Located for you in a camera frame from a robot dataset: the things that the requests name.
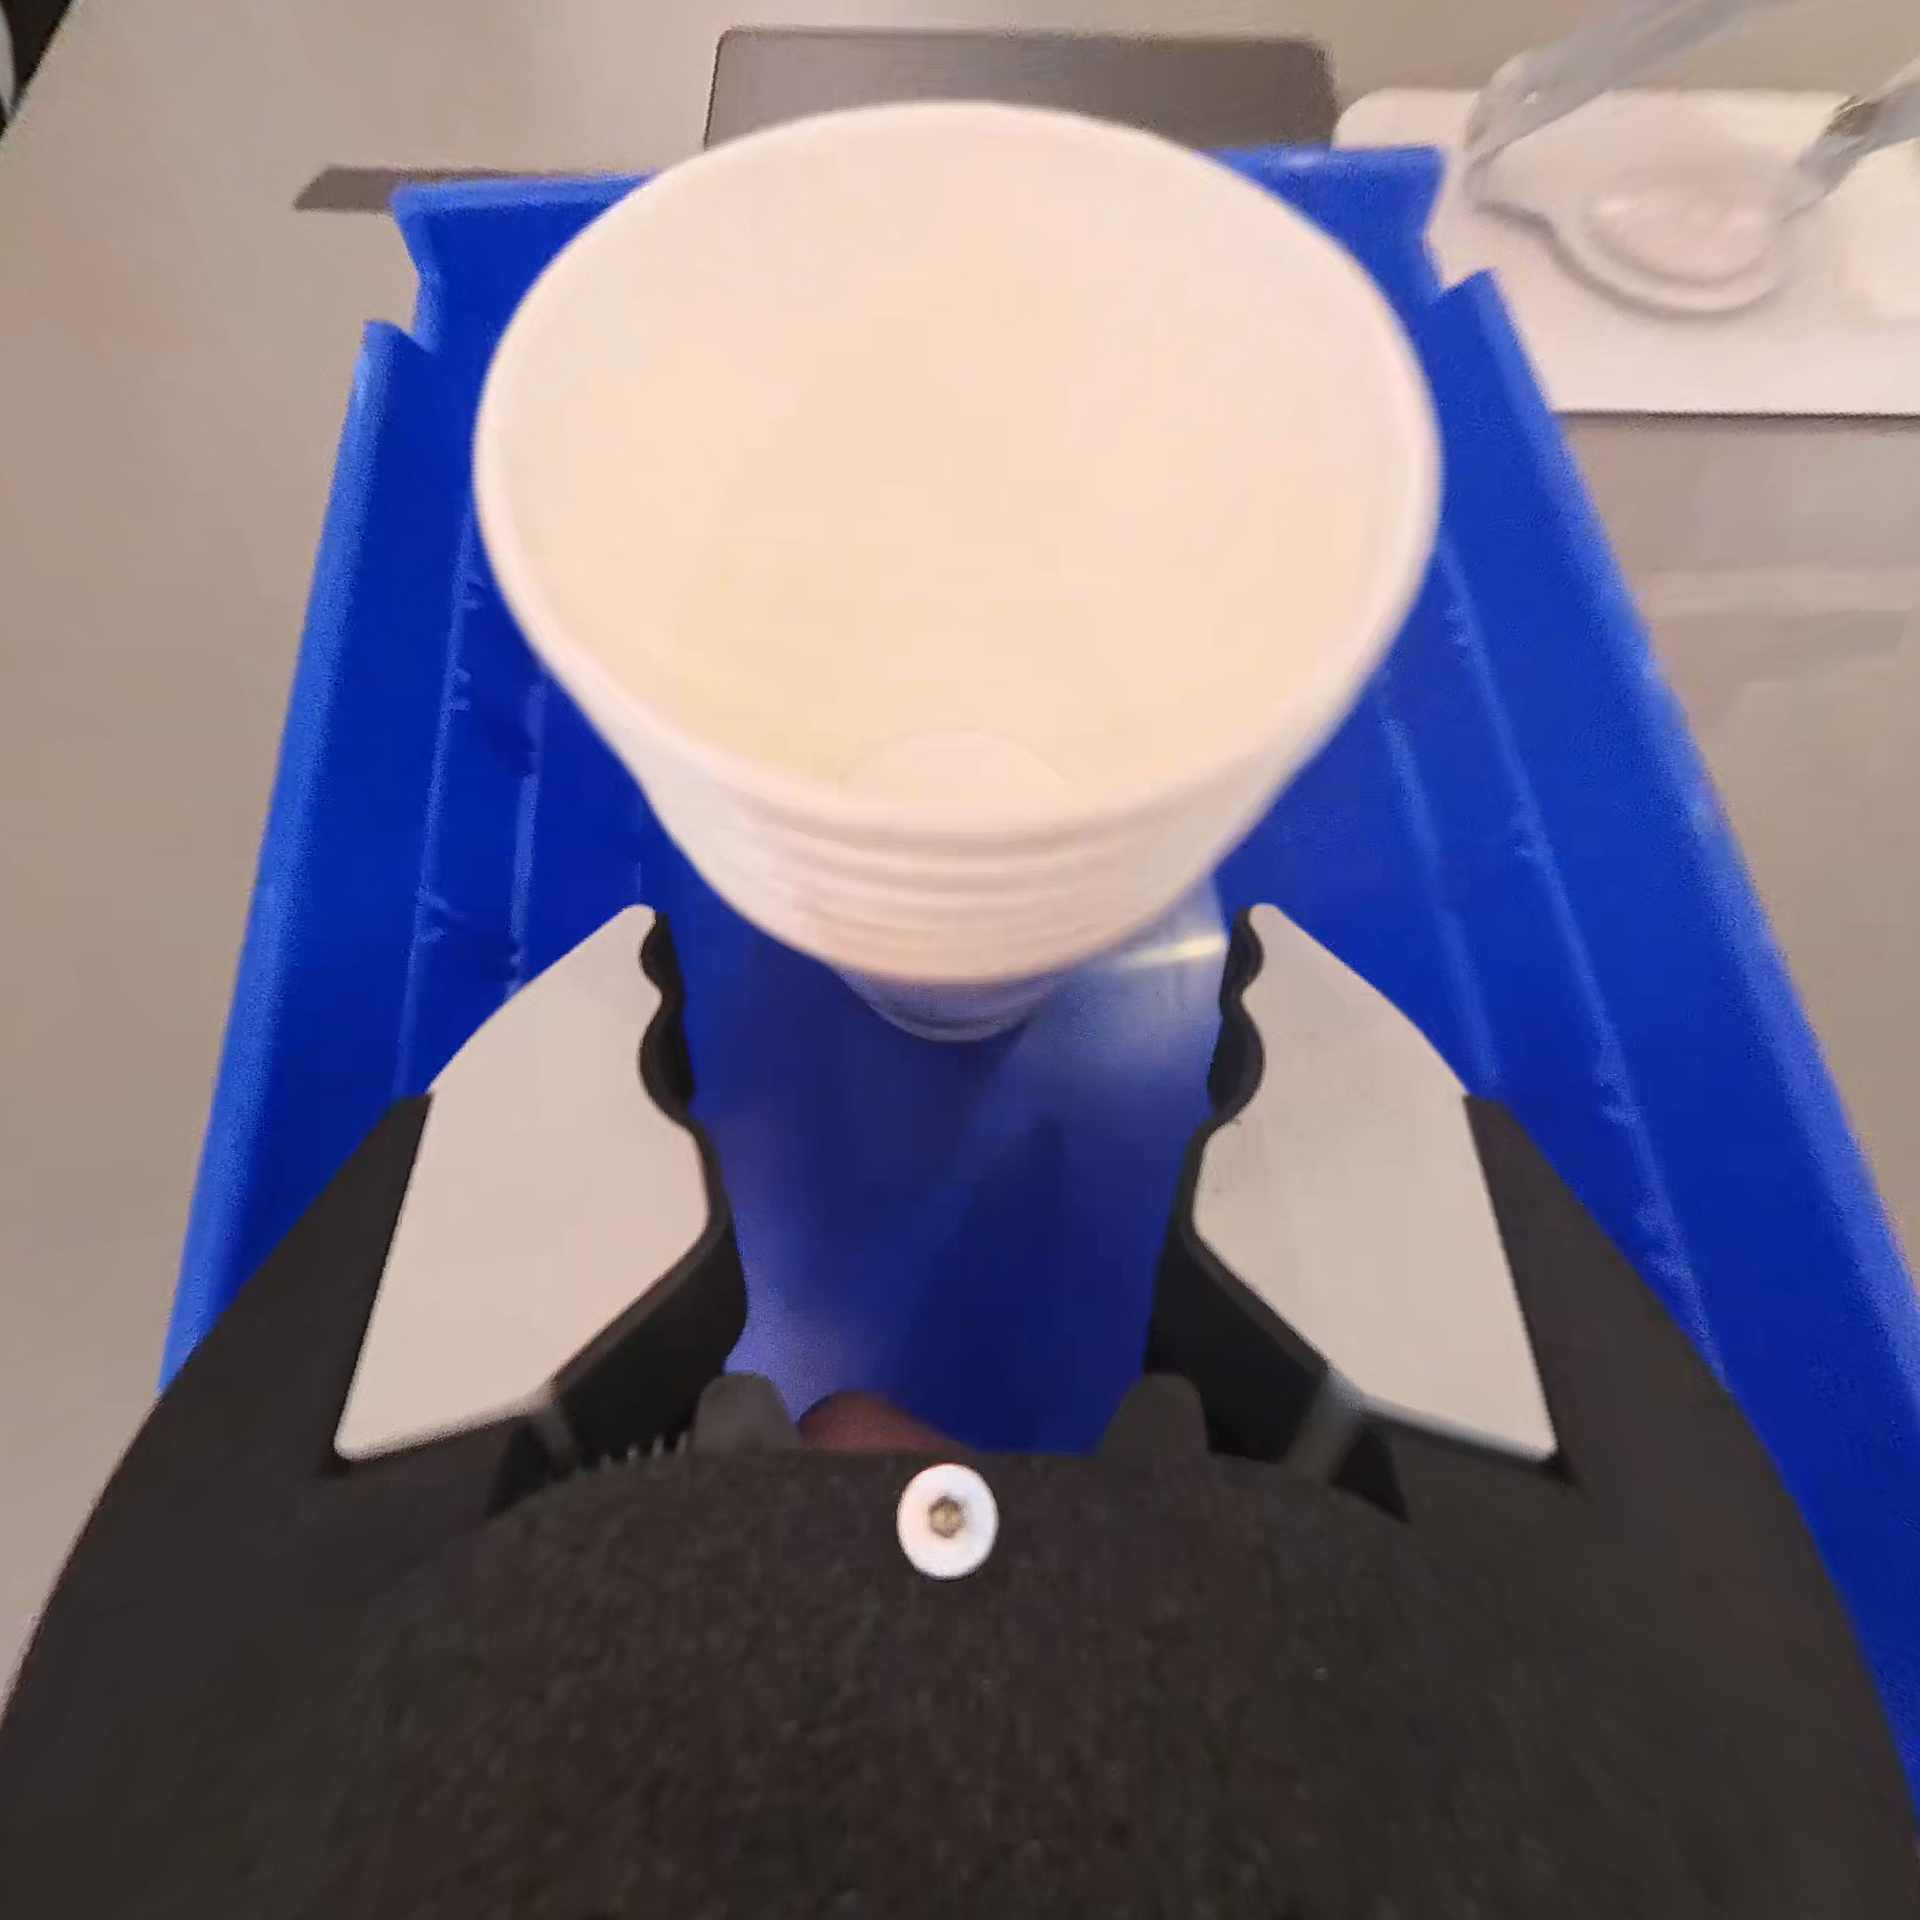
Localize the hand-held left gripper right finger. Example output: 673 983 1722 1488
1146 903 1561 1467

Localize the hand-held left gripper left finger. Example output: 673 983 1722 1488
333 903 752 1464

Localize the blue plastic bin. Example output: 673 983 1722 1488
157 141 1920 1742

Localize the set of white paper cups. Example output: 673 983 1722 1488
471 96 1447 1045

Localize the person's left hand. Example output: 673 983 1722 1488
794 1391 938 1454

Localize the instruction sheet on stand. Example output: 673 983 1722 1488
1332 0 1920 419

